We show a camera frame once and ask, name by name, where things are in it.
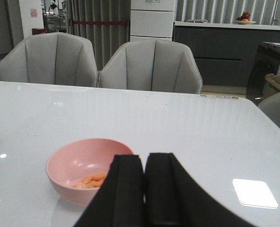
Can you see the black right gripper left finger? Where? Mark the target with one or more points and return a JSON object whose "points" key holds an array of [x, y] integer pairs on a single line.
{"points": [[119, 201]]}

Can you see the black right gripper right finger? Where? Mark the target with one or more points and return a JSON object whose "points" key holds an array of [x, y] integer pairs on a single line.
{"points": [[174, 199]]}

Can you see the orange ham pieces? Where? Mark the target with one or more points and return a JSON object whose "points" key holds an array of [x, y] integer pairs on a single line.
{"points": [[91, 181]]}

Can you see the pink bowl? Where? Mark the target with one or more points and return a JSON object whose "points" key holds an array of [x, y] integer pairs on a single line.
{"points": [[70, 163]]}

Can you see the grey chair right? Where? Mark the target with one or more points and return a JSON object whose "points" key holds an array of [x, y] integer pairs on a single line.
{"points": [[152, 65]]}

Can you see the dark grey sideboard counter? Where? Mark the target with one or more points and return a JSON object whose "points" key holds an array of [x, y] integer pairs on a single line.
{"points": [[224, 53]]}

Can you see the grey chair left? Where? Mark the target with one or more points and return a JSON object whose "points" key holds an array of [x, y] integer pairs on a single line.
{"points": [[52, 58]]}

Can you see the white drawer cabinet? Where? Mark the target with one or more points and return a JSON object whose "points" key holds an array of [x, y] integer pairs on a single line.
{"points": [[152, 19]]}

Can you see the red barrier tape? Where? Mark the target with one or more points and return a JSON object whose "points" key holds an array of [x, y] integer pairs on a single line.
{"points": [[100, 22]]}

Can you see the red bin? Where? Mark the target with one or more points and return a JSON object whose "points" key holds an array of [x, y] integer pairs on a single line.
{"points": [[38, 30]]}

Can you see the fruit plate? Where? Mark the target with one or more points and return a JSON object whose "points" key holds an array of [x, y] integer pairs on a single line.
{"points": [[244, 19]]}

